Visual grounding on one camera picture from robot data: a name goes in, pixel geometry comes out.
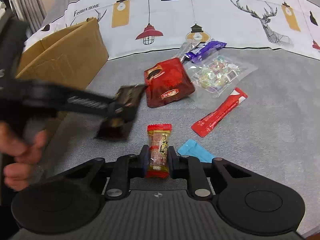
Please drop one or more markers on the dark brown snack packet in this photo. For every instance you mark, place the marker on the dark brown snack packet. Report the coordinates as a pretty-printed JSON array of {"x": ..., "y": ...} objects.
[{"x": 117, "y": 126}]

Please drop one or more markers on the silver foil snack packet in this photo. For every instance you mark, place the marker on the silver foil snack packet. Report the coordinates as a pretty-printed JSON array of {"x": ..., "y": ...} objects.
[{"x": 186, "y": 47}]

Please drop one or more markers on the person's left hand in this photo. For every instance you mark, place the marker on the person's left hand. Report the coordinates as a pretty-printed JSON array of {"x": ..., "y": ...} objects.
[{"x": 17, "y": 175}]

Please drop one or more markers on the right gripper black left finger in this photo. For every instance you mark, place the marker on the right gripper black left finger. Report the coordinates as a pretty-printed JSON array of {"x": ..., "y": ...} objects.
[{"x": 129, "y": 167}]

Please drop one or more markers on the long red stick packet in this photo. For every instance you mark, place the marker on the long red stick packet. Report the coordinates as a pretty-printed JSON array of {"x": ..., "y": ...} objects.
[{"x": 205, "y": 125}]

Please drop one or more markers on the purple snack bar wrapper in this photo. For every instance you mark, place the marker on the purple snack bar wrapper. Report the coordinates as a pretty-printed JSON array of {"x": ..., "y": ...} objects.
[{"x": 199, "y": 54}]

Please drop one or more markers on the brown cardboard box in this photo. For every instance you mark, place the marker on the brown cardboard box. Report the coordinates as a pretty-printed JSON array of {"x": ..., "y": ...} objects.
[{"x": 67, "y": 61}]

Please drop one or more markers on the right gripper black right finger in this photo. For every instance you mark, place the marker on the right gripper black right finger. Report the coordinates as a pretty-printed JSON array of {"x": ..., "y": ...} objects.
[{"x": 190, "y": 169}]

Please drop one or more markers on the dark red snack bag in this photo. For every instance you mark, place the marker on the dark red snack bag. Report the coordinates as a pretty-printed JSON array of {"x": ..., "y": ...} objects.
[{"x": 167, "y": 82}]

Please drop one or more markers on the clear bag of candies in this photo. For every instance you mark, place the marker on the clear bag of candies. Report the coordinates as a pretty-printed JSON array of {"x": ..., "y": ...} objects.
[{"x": 215, "y": 74}]

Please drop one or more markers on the white printed sofa cover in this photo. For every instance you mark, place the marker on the white printed sofa cover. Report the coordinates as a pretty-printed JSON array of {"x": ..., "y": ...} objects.
[{"x": 136, "y": 26}]

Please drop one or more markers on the red clear meat snack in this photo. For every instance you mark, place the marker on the red clear meat snack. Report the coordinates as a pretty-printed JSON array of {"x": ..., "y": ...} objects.
[{"x": 158, "y": 150}]

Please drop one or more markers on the grey striped curtain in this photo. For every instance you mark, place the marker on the grey striped curtain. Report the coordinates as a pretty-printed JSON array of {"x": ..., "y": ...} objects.
[{"x": 30, "y": 11}]

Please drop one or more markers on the light blue snack packet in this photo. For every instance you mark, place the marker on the light blue snack packet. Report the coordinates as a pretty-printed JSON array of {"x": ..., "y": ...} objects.
[{"x": 193, "y": 149}]

